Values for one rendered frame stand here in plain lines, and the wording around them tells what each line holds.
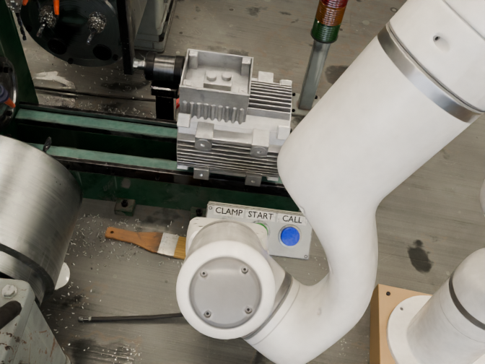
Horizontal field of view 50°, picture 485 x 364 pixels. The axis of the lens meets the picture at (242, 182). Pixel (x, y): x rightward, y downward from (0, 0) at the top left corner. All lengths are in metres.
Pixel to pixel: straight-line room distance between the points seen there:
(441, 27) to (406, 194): 0.96
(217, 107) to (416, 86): 0.61
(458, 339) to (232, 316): 0.54
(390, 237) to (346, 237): 0.80
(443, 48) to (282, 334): 0.28
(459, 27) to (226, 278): 0.25
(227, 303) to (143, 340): 0.59
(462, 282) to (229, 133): 0.45
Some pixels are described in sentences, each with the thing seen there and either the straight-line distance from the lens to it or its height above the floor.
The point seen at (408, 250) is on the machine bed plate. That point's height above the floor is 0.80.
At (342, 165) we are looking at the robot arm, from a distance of 0.37.
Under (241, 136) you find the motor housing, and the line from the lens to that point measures 0.93.
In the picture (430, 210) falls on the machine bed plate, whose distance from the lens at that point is 1.28.
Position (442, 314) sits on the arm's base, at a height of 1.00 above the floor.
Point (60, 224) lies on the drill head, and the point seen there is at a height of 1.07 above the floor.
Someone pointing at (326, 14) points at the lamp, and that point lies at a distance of 1.18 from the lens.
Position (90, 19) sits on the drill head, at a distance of 1.15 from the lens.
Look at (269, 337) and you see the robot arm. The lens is 0.49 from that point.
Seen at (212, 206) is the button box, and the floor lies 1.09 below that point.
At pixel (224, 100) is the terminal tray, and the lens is 0.90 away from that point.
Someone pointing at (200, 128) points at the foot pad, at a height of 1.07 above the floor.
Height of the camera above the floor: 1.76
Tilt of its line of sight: 53 degrees down
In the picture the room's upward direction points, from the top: 10 degrees clockwise
